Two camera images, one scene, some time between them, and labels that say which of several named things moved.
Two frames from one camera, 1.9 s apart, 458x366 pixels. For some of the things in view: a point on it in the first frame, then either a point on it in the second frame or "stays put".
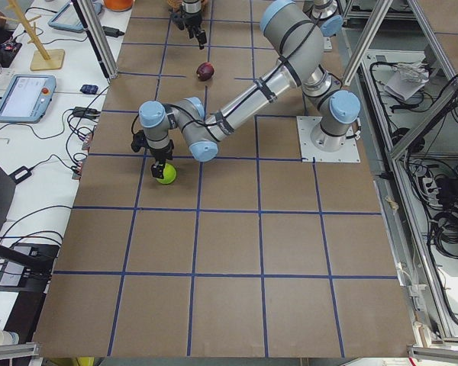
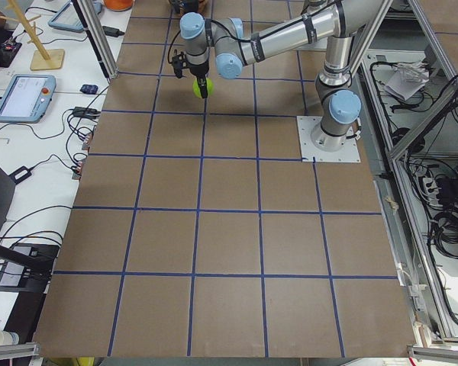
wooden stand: [43, 59] stays put
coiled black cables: [451, 235] stays put
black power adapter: [112, 32] stays put
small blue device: [91, 89] stays put
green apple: [169, 174] → [196, 88]
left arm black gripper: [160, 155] → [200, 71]
